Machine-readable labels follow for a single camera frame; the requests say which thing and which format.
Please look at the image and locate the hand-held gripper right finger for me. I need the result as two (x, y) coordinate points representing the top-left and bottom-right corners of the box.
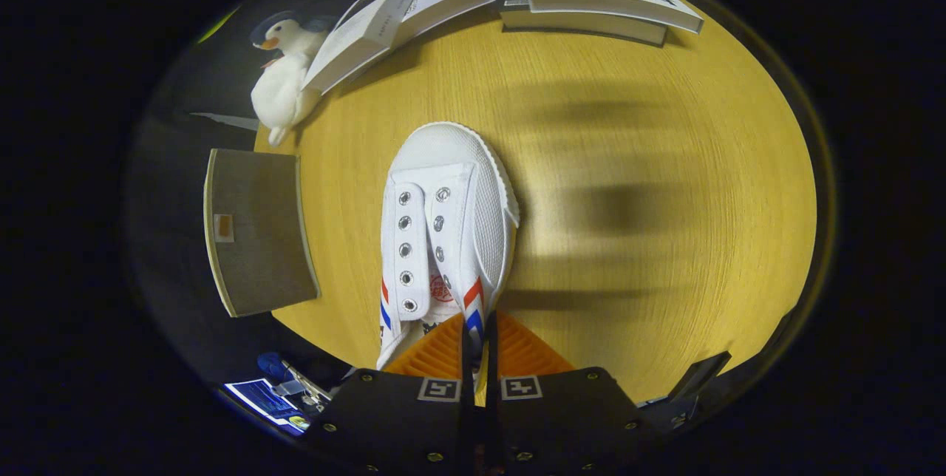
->
(484, 312), (651, 476)

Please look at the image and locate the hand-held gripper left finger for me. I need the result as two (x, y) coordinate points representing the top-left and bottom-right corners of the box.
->
(303, 313), (474, 476)

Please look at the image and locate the beige fabric storage box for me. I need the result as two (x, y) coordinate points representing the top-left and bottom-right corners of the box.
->
(203, 149), (321, 319)

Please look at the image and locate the white canvas shoe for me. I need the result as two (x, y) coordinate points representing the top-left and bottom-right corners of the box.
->
(375, 121), (520, 407)

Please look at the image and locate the blue cloth lump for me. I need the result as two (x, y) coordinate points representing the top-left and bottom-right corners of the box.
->
(257, 352), (295, 384)

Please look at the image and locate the white round plush toy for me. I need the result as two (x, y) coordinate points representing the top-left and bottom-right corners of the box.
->
(250, 55), (322, 148)

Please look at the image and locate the white book with portrait cover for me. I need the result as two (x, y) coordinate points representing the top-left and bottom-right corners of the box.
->
(302, 0), (426, 96)

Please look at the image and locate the penguin plush toy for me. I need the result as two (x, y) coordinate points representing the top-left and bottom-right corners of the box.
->
(250, 10), (337, 63)

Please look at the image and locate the dark thick book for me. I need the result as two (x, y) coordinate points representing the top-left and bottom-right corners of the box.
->
(497, 0), (667, 46)

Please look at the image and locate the plain white book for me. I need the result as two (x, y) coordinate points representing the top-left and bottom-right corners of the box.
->
(395, 0), (496, 48)

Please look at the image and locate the silver metal bracket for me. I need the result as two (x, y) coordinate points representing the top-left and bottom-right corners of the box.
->
(281, 360), (333, 404)

